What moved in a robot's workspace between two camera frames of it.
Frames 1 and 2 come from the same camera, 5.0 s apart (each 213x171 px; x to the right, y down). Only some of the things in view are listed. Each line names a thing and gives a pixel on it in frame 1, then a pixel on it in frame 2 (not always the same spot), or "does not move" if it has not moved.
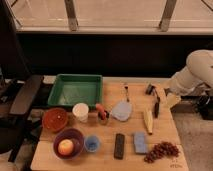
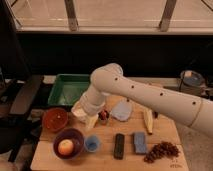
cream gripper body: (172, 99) → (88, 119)
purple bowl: (70, 134) does not move
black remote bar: (119, 146) does not move
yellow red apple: (65, 147) does not move
